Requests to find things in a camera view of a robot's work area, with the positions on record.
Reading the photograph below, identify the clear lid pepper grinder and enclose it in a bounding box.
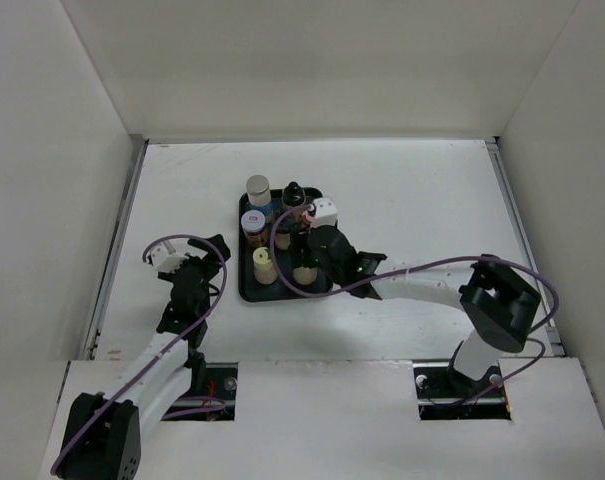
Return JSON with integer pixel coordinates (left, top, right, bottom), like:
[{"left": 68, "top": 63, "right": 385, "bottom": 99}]
[{"left": 290, "top": 243, "right": 317, "bottom": 286}]

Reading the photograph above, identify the black lid grinder bottle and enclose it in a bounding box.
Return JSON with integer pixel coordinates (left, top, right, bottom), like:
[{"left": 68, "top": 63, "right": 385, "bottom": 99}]
[{"left": 274, "top": 216, "right": 295, "bottom": 251}]

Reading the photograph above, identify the white lid red label jar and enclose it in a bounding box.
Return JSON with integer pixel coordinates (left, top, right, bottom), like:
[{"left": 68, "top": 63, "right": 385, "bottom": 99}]
[{"left": 240, "top": 210, "right": 269, "bottom": 248}]

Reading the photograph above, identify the yellow lid white bottle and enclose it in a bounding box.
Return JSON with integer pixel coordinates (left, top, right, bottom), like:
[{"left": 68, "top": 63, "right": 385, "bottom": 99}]
[{"left": 252, "top": 247, "right": 278, "bottom": 285}]

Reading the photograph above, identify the small black cap spice bottle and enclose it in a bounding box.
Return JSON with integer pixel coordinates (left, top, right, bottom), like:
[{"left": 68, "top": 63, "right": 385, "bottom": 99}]
[{"left": 282, "top": 181, "right": 306, "bottom": 209}]

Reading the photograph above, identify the blue label silver lid jar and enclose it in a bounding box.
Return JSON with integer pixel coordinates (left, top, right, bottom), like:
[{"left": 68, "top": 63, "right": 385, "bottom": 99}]
[{"left": 246, "top": 175, "right": 274, "bottom": 224}]

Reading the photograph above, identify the pink lid spice bottle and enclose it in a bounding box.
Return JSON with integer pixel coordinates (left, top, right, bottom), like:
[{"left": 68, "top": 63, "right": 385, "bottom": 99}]
[{"left": 301, "top": 209, "right": 318, "bottom": 231}]

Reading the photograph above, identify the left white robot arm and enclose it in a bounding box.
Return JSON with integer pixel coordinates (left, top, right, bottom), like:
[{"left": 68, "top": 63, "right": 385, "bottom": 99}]
[{"left": 50, "top": 234, "right": 231, "bottom": 479}]

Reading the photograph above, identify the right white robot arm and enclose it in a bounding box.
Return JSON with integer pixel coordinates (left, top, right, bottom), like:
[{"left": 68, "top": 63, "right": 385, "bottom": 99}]
[{"left": 305, "top": 225, "right": 541, "bottom": 396}]

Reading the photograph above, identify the black plastic tray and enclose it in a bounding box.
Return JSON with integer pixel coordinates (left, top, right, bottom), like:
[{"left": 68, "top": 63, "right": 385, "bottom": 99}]
[{"left": 237, "top": 187, "right": 333, "bottom": 303}]

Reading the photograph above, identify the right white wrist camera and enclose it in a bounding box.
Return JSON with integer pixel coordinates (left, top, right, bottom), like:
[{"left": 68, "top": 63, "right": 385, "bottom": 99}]
[{"left": 310, "top": 197, "right": 338, "bottom": 228}]

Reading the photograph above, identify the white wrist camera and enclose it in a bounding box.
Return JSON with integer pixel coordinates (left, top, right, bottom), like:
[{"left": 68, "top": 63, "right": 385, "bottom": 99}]
[
  {"left": 310, "top": 197, "right": 338, "bottom": 228},
  {"left": 143, "top": 240, "right": 187, "bottom": 274}
]

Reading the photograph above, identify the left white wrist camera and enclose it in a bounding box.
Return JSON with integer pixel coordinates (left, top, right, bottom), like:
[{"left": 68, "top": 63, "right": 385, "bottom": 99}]
[{"left": 143, "top": 240, "right": 187, "bottom": 274}]

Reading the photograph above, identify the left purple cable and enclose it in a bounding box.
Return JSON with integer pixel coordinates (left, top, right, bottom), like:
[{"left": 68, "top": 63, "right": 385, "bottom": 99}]
[{"left": 49, "top": 234, "right": 232, "bottom": 476}]

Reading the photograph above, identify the purple cable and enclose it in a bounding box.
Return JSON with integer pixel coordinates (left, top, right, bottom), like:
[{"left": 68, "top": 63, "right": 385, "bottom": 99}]
[
  {"left": 49, "top": 234, "right": 232, "bottom": 476},
  {"left": 269, "top": 204, "right": 561, "bottom": 404}
]

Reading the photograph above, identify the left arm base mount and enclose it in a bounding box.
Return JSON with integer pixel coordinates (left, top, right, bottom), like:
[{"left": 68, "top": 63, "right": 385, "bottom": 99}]
[{"left": 163, "top": 352, "right": 239, "bottom": 422}]

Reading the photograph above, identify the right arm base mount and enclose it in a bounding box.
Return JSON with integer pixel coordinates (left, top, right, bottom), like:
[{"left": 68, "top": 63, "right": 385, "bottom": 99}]
[{"left": 412, "top": 361, "right": 511, "bottom": 421}]

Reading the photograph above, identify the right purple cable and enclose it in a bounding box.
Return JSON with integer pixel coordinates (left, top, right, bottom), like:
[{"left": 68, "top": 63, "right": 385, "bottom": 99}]
[{"left": 269, "top": 204, "right": 561, "bottom": 404}]

